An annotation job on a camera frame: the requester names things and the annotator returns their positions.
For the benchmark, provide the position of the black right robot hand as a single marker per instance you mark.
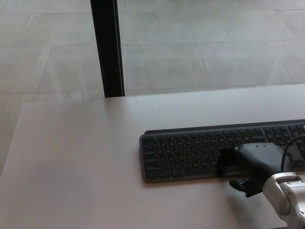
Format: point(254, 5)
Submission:
point(257, 159)

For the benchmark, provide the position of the black computer keyboard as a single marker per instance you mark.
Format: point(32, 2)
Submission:
point(181, 155)

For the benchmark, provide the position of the black metal post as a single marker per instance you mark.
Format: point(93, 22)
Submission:
point(107, 47)

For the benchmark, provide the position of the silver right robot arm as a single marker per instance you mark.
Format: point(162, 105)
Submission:
point(286, 198)

